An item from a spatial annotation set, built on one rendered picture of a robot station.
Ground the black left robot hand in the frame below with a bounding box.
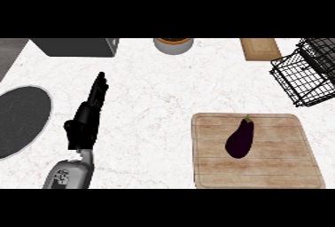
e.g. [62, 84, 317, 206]
[64, 71, 109, 151]

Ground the wooden cutting board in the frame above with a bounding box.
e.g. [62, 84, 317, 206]
[190, 112, 328, 190]

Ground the small tan wooden board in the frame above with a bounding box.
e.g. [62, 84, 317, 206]
[238, 37, 283, 62]

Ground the dark grey oval placemat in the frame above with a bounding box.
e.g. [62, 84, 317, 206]
[0, 84, 53, 161]

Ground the dark grey box appliance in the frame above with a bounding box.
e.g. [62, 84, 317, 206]
[30, 37, 121, 59]

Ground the grey flat panel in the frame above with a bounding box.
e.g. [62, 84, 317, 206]
[0, 37, 30, 82]

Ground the grey pot with orange rim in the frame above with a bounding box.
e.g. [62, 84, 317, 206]
[152, 37, 195, 56]

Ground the purple eggplant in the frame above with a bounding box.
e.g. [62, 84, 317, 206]
[224, 114, 255, 160]

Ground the black wire tiered basket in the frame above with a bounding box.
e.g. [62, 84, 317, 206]
[269, 37, 335, 108]

